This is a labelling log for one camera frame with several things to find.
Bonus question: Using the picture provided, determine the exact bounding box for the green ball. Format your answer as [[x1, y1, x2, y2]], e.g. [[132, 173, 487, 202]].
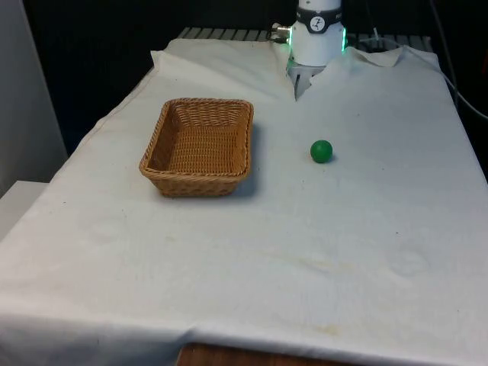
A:
[[310, 139, 334, 164]]

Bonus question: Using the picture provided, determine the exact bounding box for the wicker basket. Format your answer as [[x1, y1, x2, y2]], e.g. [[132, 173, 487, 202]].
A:
[[138, 98, 255, 198]]

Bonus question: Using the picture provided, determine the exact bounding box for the pale grey cabinet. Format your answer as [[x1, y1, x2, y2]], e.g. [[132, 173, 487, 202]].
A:
[[0, 0, 69, 199]]

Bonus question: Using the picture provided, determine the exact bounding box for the grey cable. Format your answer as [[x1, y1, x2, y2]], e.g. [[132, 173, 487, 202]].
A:
[[431, 0, 488, 120]]

